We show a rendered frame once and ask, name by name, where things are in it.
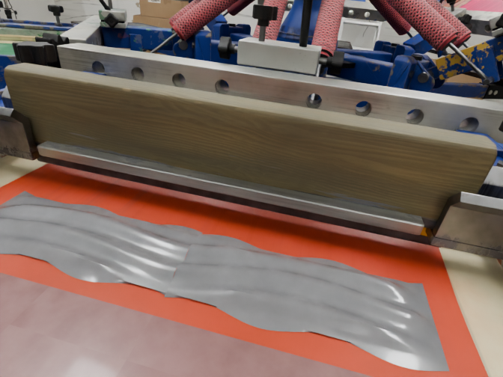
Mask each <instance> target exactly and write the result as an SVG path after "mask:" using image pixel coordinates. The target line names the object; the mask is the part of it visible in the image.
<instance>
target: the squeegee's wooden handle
mask: <svg viewBox="0 0 503 377"><path fill-rule="evenodd" d="M4 79H5V82H6V85H7V89H8V92H9V94H10V99H11V102H12V105H13V109H15V110H16V111H18V112H19V113H21V114H23V115H25V116H26V117H27V118H28V120H29V123H30V126H31V131H32V134H33V136H34V141H35V144H36V147H37V145H39V144H42V143H43V142H46V141H51V142H55V143H59V144H66V145H70V146H74V147H81V148H85V149H89V150H96V151H100V152H104V153H111V154H115V155H119V156H125V157H130V158H134V159H140V160H144V161H148V162H155V163H159V164H163V165H170V166H174V167H178V168H185V169H189V170H193V171H200V172H204V173H208V174H214V175H218V176H222V177H229V178H233V179H237V180H244V181H248V182H252V183H259V184H263V185H267V186H273V187H277V188H281V189H288V190H292V191H299V192H303V193H307V194H314V195H318V196H322V197H329V198H333V199H337V200H343V201H347V202H351V203H358V204H362V205H366V206H373V207H377V208H381V209H388V210H392V211H396V212H402V213H406V214H410V215H417V216H421V218H422V220H423V222H424V227H426V228H430V229H433V228H434V227H435V225H436V222H437V221H438V219H439V216H440V215H441V213H442V210H443V209H444V207H445V204H446V203H447V201H448V199H449V197H450V196H453V195H455V194H457V193H459V192H461V191H462V192H466V193H471V194H478V192H479V190H480V188H481V186H482V185H483V183H484V180H485V179H486V178H487V175H488V173H489V172H490V170H491V168H492V166H493V164H494V163H495V161H496V157H497V154H498V153H497V148H496V145H495V144H494V143H493V142H492V141H491V140H490V139H488V137H487V136H484V135H475V134H470V133H465V132H456V131H451V130H446V129H437V128H433V127H427V126H419V125H414V124H408V123H400V122H394V121H390V120H381V119H376V118H371V117H362V116H357V115H352V114H343V113H338V112H333V111H324V110H320V109H315V108H306V107H301V106H296V105H287V104H282V103H276V102H268V101H263V100H258V99H249V98H244V97H239V96H231V95H225V94H217V93H211V92H206V91H198V90H193V89H188V88H179V87H174V86H169V85H160V84H155V83H150V82H141V81H136V80H132V79H122V78H118V77H113V76H104V75H99V74H93V73H85V72H80V71H75V70H66V69H61V68H56V67H48V66H42V65H37V64H29V63H21V64H13V65H8V66H7V67H5V69H4Z"/></svg>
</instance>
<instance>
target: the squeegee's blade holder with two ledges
mask: <svg viewBox="0 0 503 377"><path fill-rule="evenodd" d="M37 148H38V152H39V154H40V155H41V156H46V157H50V158H54V159H60V160H64V161H68V162H75V163H79V164H82V165H89V166H93V167H96V168H103V169H107V170H110V171H117V172H121V173H125V174H132V175H135V176H139V177H146V178H149V179H153V180H159V181H163V182H167V183H173V184H178V185H182V186H188V187H192V188H196V189H202V190H206V191H212V192H216V193H220V194H226V195H230V196H234V197H241V198H245V199H249V200H255V201H259V202H263V203H269V204H273V205H276V206H283V207H287V208H291V209H298V210H302V211H305V212H312V213H315V214H319V215H326V216H329V217H333V218H340V219H344V220H348V221H354V222H358V223H362V224H368V225H372V226H376V227H382V228H386V229H390V230H396V231H400V232H404V233H411V234H415V235H421V231H422V230H423V228H424V222H423V220H422V218H421V216H417V215H410V214H406V213H402V212H396V211H392V210H388V209H381V208H377V207H373V206H366V205H362V204H358V203H351V202H347V201H343V200H337V199H333V198H329V197H322V196H318V195H314V194H307V193H303V192H299V191H292V190H288V189H284V188H277V187H273V186H267V185H263V184H259V183H252V182H248V181H244V180H237V179H233V178H229V177H222V176H218V175H214V174H208V173H204V172H200V171H193V170H189V169H185V168H178V167H174V166H170V165H163V164H159V163H155V162H148V161H144V160H140V159H134V158H130V157H125V156H119V155H115V154H111V153H104V152H100V151H96V150H89V149H85V148H81V147H74V146H70V145H66V144H59V143H55V142H51V141H46V142H43V143H42V144H39V145H37Z"/></svg>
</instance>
